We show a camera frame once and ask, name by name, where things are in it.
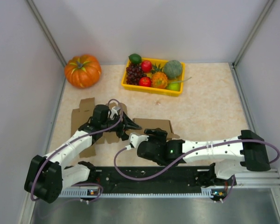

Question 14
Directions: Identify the red apple front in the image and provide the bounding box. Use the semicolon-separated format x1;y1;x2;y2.
138;77;152;87

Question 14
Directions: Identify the green netted melon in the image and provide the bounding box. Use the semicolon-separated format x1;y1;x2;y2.
163;60;182;79

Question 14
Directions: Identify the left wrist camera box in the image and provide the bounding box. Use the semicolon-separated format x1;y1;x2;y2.
109;106;121;119

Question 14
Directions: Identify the aluminium frame post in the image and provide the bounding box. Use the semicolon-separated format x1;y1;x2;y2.
232;0;276;69
25;0;68;67

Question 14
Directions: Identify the brown cardboard box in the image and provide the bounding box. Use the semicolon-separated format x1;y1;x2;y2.
133;118;180;140

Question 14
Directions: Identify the orange pumpkin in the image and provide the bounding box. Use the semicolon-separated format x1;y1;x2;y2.
64;54;102;89

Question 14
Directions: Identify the red apple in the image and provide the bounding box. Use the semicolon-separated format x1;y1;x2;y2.
138;77;152;87
141;60;152;73

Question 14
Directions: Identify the red apple rear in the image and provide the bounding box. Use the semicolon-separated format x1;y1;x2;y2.
141;60;152;73

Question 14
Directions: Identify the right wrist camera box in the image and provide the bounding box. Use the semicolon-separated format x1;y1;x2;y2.
126;133;149;150

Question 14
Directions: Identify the aluminium frame post left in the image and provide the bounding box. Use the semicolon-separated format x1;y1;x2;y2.
25;0;68;67

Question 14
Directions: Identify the dark green lime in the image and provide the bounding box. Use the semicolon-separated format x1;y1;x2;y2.
128;53;142;64

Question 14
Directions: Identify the aluminium frame post right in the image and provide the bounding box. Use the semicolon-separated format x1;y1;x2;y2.
232;0;276;69

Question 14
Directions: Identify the white slotted cable duct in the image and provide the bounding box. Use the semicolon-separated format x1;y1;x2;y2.
59;187;225;199

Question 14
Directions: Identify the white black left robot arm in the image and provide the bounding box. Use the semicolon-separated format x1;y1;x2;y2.
24;105;142;203

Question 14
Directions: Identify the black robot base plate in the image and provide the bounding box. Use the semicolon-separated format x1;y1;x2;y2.
69;165;235;194

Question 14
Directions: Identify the yellow plastic fruit tray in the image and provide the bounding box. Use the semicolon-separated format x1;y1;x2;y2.
121;54;187;97

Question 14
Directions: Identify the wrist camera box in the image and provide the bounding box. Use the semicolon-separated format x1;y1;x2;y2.
109;106;121;119
126;133;149;150

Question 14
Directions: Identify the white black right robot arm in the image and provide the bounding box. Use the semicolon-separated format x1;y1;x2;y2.
130;128;271;185

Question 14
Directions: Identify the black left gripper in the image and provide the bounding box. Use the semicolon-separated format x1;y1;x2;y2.
101;112;141;140

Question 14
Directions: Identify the purple grape bunch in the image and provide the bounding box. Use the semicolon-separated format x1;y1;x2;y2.
126;63;147;85

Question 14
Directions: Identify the light green apple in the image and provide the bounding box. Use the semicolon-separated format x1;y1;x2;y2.
166;77;191;91

